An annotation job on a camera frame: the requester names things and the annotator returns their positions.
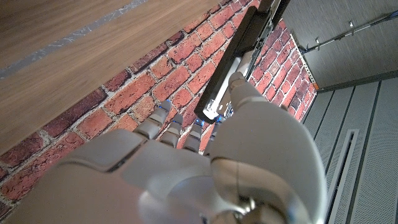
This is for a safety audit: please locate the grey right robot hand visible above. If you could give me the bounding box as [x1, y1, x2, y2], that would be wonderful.
[2, 72, 328, 224]

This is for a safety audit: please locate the red brick printed backdrop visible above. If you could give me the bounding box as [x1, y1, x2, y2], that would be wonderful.
[0, 0, 318, 218]

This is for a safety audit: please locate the long ceiling vent slot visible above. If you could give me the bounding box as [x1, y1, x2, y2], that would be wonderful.
[325, 129, 361, 224]

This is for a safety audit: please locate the metal ceiling pipe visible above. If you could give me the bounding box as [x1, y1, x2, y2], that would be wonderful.
[300, 11, 398, 54]

